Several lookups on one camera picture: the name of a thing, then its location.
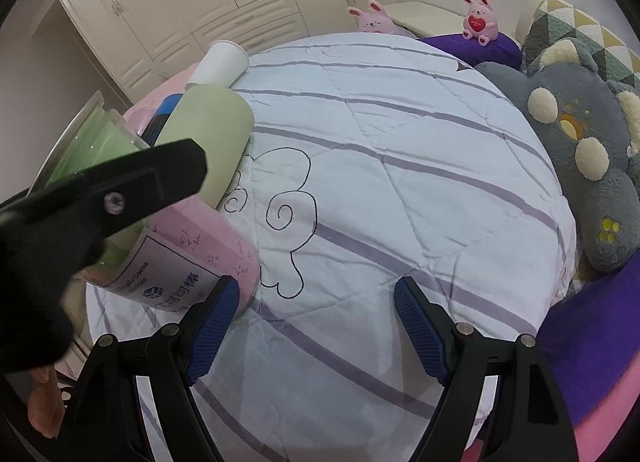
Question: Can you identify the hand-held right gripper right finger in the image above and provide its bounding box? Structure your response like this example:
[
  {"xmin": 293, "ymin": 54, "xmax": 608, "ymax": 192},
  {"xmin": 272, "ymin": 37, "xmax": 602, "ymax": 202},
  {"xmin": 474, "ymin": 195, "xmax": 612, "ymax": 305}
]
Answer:
[{"xmin": 393, "ymin": 276, "xmax": 582, "ymax": 462}]

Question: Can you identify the white paper cup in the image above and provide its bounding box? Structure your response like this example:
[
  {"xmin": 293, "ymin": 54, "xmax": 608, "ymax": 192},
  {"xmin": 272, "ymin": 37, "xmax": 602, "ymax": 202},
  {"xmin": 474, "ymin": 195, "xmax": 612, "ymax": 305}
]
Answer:
[{"xmin": 185, "ymin": 40, "xmax": 250, "ymax": 91}]

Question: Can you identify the pink bunny plush toy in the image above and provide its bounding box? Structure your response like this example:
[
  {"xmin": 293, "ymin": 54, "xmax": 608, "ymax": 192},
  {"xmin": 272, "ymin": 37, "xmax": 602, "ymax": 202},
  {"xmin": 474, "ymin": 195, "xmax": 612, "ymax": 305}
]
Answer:
[{"xmin": 346, "ymin": 0, "xmax": 409, "ymax": 36}]

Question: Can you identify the pink bed cover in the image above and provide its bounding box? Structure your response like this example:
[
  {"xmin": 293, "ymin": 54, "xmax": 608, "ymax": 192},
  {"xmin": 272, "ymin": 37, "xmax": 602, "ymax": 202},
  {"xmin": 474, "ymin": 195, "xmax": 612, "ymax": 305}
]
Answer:
[{"xmin": 470, "ymin": 389, "xmax": 640, "ymax": 462}]

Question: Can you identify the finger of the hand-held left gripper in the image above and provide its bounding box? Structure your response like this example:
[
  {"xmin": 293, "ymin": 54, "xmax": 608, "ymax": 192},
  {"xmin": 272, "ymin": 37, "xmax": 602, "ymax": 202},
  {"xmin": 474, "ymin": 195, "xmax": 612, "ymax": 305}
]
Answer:
[
  {"xmin": 142, "ymin": 94, "xmax": 184, "ymax": 147},
  {"xmin": 0, "ymin": 138, "xmax": 209, "ymax": 249}
]

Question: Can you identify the light green cup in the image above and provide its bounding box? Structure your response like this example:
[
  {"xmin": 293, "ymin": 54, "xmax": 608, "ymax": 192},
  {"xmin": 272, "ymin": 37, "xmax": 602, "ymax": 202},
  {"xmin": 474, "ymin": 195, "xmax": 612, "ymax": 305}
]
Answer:
[{"xmin": 154, "ymin": 83, "xmax": 255, "ymax": 211}]

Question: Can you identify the triangle patterned quilted pillow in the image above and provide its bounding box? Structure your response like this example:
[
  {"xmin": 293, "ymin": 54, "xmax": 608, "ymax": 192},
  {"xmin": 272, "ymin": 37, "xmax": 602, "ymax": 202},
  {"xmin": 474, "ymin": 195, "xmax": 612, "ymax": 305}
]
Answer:
[{"xmin": 515, "ymin": 0, "xmax": 640, "ymax": 88}]

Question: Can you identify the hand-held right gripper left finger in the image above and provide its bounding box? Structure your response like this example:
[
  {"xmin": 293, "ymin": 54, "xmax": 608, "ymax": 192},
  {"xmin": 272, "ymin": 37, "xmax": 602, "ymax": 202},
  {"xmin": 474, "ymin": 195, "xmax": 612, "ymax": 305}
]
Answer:
[{"xmin": 59, "ymin": 275, "xmax": 242, "ymax": 462}]

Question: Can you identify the person's left hand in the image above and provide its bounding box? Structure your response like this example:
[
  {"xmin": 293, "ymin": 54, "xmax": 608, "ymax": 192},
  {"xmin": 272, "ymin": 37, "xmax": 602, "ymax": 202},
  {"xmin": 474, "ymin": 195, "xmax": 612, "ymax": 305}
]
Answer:
[{"xmin": 27, "ymin": 364, "xmax": 68, "ymax": 441}]

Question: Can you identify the white striped quilt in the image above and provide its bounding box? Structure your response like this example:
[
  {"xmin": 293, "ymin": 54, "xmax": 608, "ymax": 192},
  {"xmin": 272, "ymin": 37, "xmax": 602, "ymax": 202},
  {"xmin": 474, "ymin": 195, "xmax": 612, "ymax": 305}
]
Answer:
[{"xmin": 84, "ymin": 33, "xmax": 577, "ymax": 462}]

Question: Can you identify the pink bunny plush with heart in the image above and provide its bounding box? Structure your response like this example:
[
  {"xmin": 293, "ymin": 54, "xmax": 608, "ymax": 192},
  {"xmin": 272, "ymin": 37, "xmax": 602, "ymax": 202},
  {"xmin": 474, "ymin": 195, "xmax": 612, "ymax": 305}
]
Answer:
[{"xmin": 459, "ymin": 0, "xmax": 500, "ymax": 46}]

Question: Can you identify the grey flower plush pillow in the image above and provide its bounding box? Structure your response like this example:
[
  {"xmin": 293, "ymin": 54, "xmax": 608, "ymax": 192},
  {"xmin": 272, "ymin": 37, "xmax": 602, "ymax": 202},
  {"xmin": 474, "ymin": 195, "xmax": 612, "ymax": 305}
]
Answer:
[{"xmin": 474, "ymin": 36, "xmax": 640, "ymax": 275}]

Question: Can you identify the purple bed sheet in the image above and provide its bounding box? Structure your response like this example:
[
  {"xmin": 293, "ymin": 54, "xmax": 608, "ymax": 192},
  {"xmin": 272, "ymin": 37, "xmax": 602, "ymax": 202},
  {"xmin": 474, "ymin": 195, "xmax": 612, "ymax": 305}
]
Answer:
[{"xmin": 416, "ymin": 33, "xmax": 640, "ymax": 429}]

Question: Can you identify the cream wardrobe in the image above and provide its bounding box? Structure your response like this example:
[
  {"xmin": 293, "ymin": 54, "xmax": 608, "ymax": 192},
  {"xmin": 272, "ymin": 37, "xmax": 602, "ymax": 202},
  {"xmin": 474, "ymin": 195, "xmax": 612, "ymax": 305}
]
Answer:
[{"xmin": 47, "ymin": 0, "xmax": 402, "ymax": 103}]

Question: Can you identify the white bedside table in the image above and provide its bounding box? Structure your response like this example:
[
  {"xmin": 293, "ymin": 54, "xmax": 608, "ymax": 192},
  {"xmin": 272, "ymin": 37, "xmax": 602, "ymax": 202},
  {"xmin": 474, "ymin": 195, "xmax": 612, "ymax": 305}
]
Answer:
[{"xmin": 385, "ymin": 0, "xmax": 472, "ymax": 38}]

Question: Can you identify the pink labelled cup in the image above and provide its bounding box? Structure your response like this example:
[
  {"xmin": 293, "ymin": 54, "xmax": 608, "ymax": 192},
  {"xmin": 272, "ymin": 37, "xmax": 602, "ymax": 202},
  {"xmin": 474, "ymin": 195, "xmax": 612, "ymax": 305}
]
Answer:
[{"xmin": 82, "ymin": 192, "xmax": 261, "ymax": 315}]

